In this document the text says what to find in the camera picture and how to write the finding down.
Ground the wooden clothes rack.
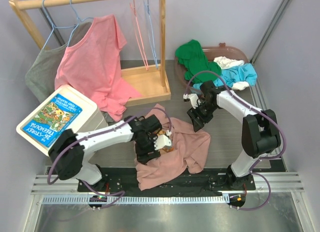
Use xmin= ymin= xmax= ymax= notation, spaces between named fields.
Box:
xmin=8 ymin=0 xmax=171 ymax=106

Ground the light blue t shirt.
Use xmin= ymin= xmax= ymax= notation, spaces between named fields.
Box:
xmin=184 ymin=62 xmax=258 ymax=89

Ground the blue treehouse book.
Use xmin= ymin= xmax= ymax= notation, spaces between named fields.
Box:
xmin=22 ymin=94 xmax=83 ymax=148

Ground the white cloth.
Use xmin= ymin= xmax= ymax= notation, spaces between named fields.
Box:
xmin=213 ymin=56 xmax=252 ymax=91

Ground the brown oval laundry basket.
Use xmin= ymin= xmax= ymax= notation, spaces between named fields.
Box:
xmin=174 ymin=43 xmax=250 ymax=99

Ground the bright pink t shirt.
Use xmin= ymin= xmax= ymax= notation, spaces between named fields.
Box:
xmin=54 ymin=15 xmax=141 ymax=121

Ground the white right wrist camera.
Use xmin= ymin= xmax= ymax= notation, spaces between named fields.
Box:
xmin=183 ymin=93 xmax=201 ymax=109

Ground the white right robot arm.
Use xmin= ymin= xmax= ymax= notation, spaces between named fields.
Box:
xmin=183 ymin=81 xmax=281 ymax=189

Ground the blue hanger with grey shirt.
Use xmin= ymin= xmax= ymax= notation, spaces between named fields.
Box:
xmin=41 ymin=0 xmax=76 ymax=49

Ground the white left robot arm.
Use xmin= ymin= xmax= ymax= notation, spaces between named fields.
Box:
xmin=48 ymin=115 xmax=162 ymax=191

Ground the blue hanger with pink shirt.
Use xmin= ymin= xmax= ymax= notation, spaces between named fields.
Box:
xmin=66 ymin=0 xmax=95 ymax=46

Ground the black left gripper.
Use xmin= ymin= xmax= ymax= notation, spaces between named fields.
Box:
xmin=135 ymin=134 xmax=161 ymax=164

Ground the grey t shirt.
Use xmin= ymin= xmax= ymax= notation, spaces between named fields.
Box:
xmin=25 ymin=22 xmax=92 ymax=103

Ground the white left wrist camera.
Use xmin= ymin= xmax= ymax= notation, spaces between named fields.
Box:
xmin=154 ymin=130 xmax=173 ymax=152

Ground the green t shirt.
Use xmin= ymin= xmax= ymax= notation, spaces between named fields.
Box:
xmin=175 ymin=40 xmax=222 ymax=81

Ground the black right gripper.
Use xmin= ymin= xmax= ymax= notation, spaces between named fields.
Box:
xmin=187 ymin=101 xmax=219 ymax=132

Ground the dusty pink mario t shirt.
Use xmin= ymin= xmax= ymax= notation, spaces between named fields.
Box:
xmin=135 ymin=104 xmax=211 ymax=190

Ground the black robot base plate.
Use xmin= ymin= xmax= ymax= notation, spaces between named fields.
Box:
xmin=77 ymin=166 xmax=257 ymax=194

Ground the white slotted cable duct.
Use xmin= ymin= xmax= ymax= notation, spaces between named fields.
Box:
xmin=42 ymin=194 xmax=230 ymax=205

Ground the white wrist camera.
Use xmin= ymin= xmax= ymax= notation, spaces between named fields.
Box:
xmin=154 ymin=130 xmax=173 ymax=152
xmin=183 ymin=93 xmax=201 ymax=109

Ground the blue empty wire hanger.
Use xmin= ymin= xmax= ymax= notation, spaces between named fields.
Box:
xmin=143 ymin=0 xmax=159 ymax=69

